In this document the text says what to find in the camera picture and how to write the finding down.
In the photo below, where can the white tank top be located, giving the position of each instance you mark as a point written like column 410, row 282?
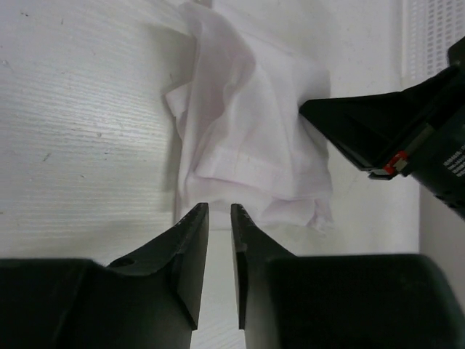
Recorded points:
column 243, row 139

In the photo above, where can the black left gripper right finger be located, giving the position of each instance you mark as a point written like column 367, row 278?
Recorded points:
column 340, row 301

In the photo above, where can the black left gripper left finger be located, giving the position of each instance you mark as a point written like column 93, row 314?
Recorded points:
column 149, row 298

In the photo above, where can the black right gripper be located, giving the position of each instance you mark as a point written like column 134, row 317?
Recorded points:
column 422, row 126

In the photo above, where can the white plastic basket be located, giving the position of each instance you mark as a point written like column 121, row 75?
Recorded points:
column 430, row 27

